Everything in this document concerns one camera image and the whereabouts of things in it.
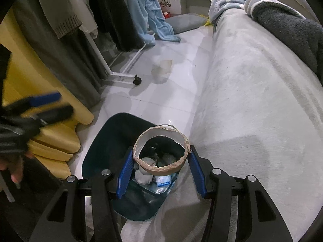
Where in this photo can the yellow curtain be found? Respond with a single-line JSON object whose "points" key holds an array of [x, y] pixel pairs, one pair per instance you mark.
{"points": [[27, 75]]}

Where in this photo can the white metal clothes rack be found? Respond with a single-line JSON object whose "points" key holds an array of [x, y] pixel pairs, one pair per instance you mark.
{"points": [[123, 75]]}

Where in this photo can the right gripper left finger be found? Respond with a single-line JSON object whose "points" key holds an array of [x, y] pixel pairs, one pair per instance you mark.
{"points": [[76, 202]]}

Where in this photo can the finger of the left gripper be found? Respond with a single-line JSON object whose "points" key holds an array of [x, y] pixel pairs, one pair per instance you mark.
{"points": [[33, 101], [50, 116]]}

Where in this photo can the light blue hanging robe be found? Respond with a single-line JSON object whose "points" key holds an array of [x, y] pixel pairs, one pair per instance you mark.
{"points": [[147, 15]]}

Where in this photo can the brown cardboard tape roll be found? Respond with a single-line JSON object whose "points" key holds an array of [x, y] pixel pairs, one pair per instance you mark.
{"points": [[155, 142]]}

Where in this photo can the white tissue wad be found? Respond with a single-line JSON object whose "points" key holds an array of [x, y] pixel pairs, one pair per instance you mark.
{"points": [[150, 162]]}

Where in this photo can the person's left hand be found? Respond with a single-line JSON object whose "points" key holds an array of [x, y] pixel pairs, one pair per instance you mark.
{"points": [[14, 163]]}

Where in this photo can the grey floor cushion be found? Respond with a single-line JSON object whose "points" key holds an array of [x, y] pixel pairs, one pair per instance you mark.
{"points": [[186, 22]]}

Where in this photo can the white tissue ball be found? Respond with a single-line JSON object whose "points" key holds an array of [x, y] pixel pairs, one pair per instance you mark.
{"points": [[143, 179]]}

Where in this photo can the grey hanging shirt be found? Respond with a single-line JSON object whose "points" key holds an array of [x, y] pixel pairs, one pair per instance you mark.
{"points": [[67, 16]]}

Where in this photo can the dark teal trash bin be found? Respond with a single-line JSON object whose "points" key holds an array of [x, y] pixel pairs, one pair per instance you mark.
{"points": [[112, 149]]}

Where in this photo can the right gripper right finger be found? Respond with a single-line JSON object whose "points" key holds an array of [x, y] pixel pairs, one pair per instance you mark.
{"points": [[240, 209]]}

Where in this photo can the red small object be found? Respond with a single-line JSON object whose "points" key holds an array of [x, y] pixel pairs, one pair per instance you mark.
{"points": [[166, 14]]}

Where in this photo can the grey bed sheet mattress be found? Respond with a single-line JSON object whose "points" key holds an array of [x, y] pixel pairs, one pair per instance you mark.
{"points": [[260, 113]]}

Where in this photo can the dark grey fluffy blanket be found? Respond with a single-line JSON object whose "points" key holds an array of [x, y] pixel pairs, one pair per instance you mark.
{"points": [[303, 36]]}

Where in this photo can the black hanging garment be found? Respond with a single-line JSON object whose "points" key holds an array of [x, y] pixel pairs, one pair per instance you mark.
{"points": [[113, 17]]}

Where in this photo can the clear plastic wrap trash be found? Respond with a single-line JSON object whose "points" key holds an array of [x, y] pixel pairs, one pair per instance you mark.
{"points": [[168, 159]]}

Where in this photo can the blue tissue packet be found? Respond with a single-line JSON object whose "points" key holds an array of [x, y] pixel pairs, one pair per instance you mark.
{"points": [[163, 180]]}

